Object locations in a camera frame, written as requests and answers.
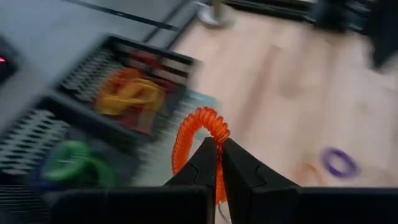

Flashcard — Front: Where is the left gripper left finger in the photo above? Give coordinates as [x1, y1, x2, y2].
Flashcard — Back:
[164, 136, 218, 189]

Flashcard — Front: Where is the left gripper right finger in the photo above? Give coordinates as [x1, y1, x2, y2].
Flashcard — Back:
[221, 138, 301, 189]

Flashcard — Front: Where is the red-orange spiral wrist coil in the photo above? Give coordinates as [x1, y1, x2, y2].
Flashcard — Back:
[171, 106, 232, 206]

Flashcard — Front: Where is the purple spiral wrist coil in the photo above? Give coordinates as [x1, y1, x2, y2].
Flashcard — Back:
[321, 147, 360, 179]

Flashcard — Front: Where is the yellow rubber band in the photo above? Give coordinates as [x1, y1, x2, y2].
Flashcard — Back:
[96, 77, 166, 116]

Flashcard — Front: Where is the green spiral wrist coil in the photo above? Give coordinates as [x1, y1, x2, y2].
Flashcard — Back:
[41, 139, 116, 189]

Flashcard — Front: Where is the black plastic mesh basket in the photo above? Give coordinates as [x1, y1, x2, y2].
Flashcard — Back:
[0, 92, 144, 224]
[58, 33, 200, 138]

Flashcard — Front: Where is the blue spiral wrist coil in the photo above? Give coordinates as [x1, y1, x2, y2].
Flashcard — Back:
[29, 173, 65, 192]

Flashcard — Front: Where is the white bulb on metal stand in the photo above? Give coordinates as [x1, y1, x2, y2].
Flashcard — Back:
[195, 0, 236, 28]

